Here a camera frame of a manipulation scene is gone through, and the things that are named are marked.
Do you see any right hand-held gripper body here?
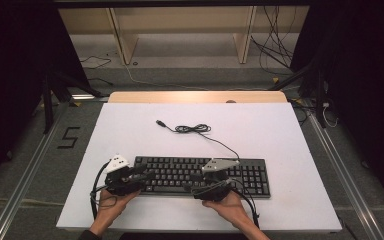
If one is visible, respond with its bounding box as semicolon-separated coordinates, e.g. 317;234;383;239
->
193;159;240;203

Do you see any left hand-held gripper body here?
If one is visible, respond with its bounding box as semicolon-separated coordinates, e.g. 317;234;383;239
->
104;154;141;197

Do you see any black computer keyboard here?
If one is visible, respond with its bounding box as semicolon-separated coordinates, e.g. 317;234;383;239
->
133;155;272;199

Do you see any person's right hand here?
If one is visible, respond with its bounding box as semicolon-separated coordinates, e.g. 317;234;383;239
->
202;191;248;230

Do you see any person's left hand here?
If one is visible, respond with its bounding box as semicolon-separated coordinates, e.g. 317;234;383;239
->
98;188;141;231

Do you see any wooden table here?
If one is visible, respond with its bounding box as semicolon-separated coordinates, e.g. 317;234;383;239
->
108;90;288;104

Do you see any black metal stand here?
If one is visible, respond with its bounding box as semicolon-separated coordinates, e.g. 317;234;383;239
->
268;56;328;129
41;71;104;135

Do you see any dark curtain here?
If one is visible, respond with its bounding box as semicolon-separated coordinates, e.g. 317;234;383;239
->
291;0;384;208
0;0;91;194

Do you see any wooden shelf unit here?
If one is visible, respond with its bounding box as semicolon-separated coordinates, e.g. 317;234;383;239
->
58;6;311;66

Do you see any left hand-held gripper cable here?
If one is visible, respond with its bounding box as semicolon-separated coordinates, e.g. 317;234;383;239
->
89;161;118;221

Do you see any hand-held gripper cable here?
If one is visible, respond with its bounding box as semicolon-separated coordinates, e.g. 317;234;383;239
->
229;179;261;228
89;161;118;221

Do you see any right hand-held gripper cable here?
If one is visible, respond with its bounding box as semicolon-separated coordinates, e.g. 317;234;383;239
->
229;179;261;228

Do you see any black keyboard cable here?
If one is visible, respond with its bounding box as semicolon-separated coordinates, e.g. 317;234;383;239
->
155;119;242;161

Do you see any aluminium floor rail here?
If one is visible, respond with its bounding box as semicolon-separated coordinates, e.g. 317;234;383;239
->
304;106;384;240
0;103;71;240

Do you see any black floor cable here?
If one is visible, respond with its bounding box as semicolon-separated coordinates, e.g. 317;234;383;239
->
79;55;113;70

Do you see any bundle of black floor cables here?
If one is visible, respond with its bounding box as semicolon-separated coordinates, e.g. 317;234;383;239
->
249;6;303;76

